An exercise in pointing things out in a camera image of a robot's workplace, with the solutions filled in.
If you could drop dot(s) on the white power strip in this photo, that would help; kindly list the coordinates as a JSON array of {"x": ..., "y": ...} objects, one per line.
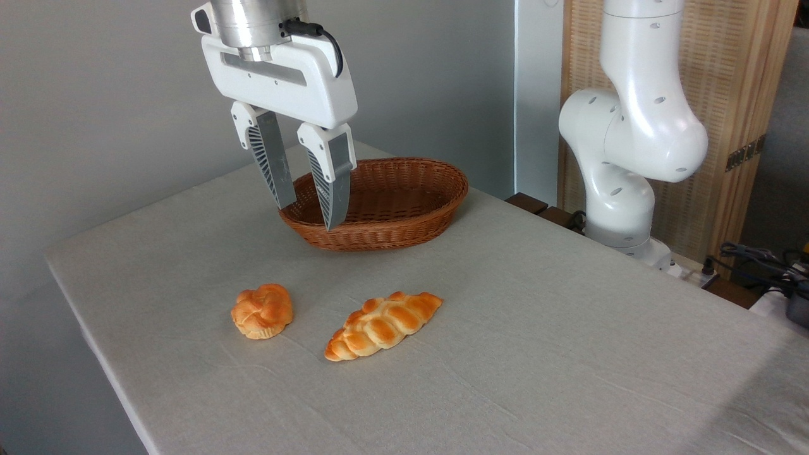
[{"x": 692, "y": 272}]

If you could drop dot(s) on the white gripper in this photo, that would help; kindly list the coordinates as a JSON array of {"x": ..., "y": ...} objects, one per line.
[{"x": 284, "y": 79}]

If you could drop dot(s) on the long braided bread loaf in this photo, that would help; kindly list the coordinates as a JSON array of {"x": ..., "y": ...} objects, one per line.
[{"x": 382, "y": 325}]

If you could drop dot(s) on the dark metal screen hinge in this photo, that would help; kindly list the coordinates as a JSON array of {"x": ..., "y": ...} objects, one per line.
[{"x": 746, "y": 152}]

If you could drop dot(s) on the wooden rattan folding screen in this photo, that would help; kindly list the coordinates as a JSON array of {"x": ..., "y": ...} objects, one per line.
[{"x": 727, "y": 76}]

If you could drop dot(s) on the round knotted bread roll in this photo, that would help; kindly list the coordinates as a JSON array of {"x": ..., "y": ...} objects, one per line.
[{"x": 262, "y": 311}]

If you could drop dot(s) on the grey tablecloth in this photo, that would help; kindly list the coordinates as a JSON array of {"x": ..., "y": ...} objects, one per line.
[{"x": 505, "y": 354}]

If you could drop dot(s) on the white wall pillar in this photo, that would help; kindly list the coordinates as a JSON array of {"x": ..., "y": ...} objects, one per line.
[{"x": 537, "y": 95}]

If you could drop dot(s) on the brown wicker basket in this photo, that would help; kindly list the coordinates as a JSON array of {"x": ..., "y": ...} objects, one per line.
[{"x": 398, "y": 221}]

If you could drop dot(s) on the grey box device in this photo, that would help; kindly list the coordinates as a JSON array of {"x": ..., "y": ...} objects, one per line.
[{"x": 799, "y": 311}]

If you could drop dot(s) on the dark brown wooden platform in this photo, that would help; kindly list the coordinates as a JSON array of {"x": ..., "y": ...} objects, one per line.
[{"x": 528, "y": 202}]

